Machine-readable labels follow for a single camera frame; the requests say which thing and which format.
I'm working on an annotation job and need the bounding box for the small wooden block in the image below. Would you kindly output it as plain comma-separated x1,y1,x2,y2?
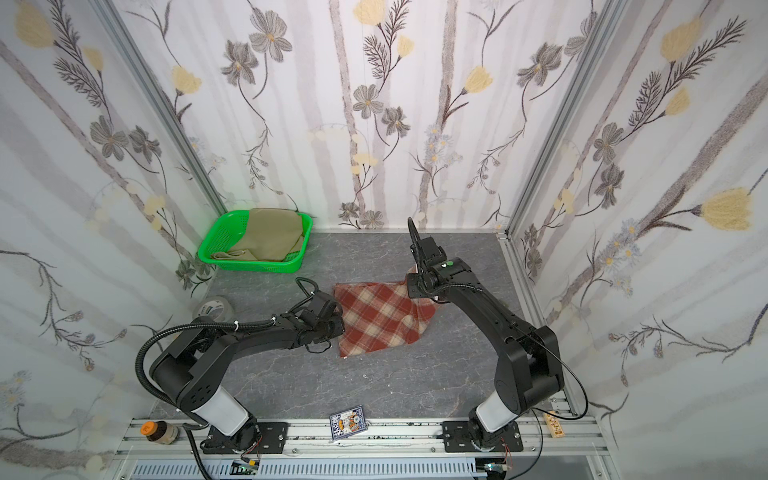
543,411,565,439

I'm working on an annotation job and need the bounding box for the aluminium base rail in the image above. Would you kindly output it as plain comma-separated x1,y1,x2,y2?
115,417,609,459

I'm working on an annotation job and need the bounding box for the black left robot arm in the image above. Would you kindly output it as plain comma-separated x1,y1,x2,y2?
134,277,344,440

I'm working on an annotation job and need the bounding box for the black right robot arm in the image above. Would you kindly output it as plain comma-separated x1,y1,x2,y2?
406,219,575,449

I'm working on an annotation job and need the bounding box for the clear tape roll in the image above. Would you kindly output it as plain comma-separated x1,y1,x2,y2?
194,296,235,323

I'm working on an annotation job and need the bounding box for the olive khaki skirt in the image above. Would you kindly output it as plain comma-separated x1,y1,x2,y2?
208,208,304,262

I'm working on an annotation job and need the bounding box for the white slotted cable duct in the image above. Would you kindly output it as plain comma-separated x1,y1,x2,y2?
128,458,490,480

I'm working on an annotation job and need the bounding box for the green plastic basket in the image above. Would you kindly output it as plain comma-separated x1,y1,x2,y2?
197,208,313,273

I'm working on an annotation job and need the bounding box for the red plaid skirt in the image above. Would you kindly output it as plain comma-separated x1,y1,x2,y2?
332,278,439,358

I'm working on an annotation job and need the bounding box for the blue patterned card box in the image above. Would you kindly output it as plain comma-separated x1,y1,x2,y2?
329,405,368,441

